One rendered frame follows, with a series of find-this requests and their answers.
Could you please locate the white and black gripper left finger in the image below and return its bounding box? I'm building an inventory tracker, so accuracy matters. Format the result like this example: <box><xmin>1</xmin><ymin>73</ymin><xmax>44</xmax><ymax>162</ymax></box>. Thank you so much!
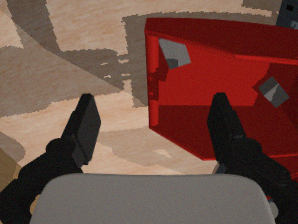
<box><xmin>0</xmin><ymin>93</ymin><xmax>101</xmax><ymax>224</ymax></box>

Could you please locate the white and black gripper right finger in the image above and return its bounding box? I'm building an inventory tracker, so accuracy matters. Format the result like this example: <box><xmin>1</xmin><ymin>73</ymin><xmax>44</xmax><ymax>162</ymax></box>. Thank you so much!
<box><xmin>207</xmin><ymin>92</ymin><xmax>298</xmax><ymax>224</ymax></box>

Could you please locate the grey block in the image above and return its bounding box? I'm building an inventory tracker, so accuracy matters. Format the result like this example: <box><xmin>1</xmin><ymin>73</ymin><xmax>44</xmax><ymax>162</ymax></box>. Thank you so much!
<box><xmin>159</xmin><ymin>38</ymin><xmax>191</xmax><ymax>69</ymax></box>
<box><xmin>258</xmin><ymin>76</ymin><xmax>290</xmax><ymax>108</ymax></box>

